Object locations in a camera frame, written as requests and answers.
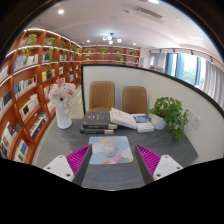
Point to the ceiling lamp cluster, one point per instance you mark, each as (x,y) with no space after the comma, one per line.
(111,38)

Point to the thick dark hardcover book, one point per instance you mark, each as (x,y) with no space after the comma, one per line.
(96,119)

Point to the thick white book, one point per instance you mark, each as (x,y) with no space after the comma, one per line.
(122,118)

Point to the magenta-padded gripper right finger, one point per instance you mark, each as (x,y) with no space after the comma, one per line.
(168,166)

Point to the pastel cartoon mouse pad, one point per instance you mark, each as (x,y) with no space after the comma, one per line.
(125,153)

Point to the tan upholstered chair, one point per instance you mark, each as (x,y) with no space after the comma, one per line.
(101,95)
(134,99)

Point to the ceiling air vent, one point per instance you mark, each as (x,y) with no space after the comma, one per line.
(148,13)

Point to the pink and white flower bouquet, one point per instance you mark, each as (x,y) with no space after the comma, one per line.
(62,93)

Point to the thin dark hardcover book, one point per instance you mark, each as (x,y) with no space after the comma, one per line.
(95,131)

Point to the orange wooden bookshelf unit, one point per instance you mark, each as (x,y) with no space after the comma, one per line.
(23,86)

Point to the blue and white book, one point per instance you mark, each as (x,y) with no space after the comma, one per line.
(143,123)

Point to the green plant in white pot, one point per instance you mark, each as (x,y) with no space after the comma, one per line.
(170,113)

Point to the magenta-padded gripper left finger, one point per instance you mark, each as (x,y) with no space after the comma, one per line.
(58,166)

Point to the white wall socket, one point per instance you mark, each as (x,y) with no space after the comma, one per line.
(195,120)

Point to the window with white curtains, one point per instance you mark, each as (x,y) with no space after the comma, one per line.
(190,68)

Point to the white ceramic vase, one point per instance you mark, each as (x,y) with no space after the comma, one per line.
(63,119)

